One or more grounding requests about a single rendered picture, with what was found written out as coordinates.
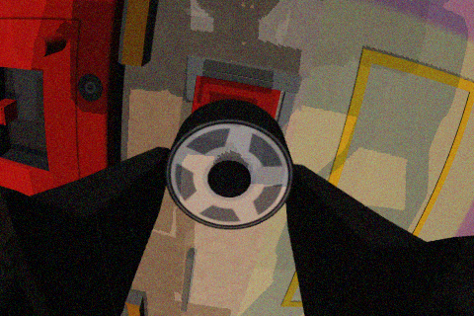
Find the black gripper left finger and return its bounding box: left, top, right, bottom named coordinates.
left=0, top=147, right=170, bottom=316

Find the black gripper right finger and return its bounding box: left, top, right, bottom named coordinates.
left=285, top=163, right=474, bottom=316

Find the black wheel with grey rim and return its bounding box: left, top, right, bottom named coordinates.
left=165, top=99, right=293, bottom=229

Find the yellow rectangular outline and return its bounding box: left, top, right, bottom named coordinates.
left=280, top=48, right=474, bottom=307

